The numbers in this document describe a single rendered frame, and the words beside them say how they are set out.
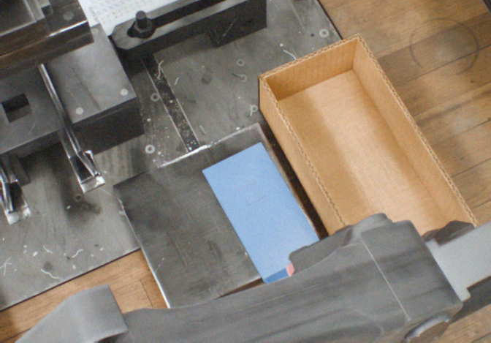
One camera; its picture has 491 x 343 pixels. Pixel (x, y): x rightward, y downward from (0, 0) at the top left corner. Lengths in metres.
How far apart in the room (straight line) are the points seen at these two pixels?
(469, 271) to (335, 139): 0.38
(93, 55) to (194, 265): 0.24
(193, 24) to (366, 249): 0.48
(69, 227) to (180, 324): 0.50
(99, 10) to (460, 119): 0.42
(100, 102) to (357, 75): 0.29
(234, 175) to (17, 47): 0.29
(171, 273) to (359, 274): 0.39
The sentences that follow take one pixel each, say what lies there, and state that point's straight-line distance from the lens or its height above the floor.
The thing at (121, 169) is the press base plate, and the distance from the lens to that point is 1.05.
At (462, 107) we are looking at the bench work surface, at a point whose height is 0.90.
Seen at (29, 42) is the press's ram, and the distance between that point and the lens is 0.84.
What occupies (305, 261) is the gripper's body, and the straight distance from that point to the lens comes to 0.80.
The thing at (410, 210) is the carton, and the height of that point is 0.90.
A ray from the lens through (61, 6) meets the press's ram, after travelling 0.87.
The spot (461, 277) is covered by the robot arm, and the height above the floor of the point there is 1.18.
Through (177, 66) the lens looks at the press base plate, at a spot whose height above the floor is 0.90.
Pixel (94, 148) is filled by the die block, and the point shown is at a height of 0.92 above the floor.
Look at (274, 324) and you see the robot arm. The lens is 0.57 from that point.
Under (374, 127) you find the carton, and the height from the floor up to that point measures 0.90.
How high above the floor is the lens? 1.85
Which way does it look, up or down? 65 degrees down
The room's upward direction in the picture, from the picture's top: 4 degrees counter-clockwise
